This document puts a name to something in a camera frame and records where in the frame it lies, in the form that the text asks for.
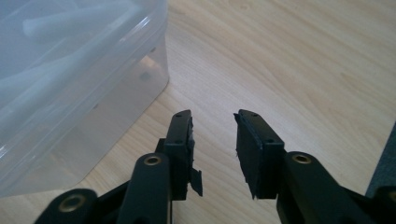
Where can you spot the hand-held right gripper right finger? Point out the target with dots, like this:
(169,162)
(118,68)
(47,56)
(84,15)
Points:
(258,161)

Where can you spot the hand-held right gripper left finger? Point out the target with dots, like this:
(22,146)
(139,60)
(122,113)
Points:
(179,140)

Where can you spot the clear plastic storage box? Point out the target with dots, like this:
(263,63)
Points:
(71,93)

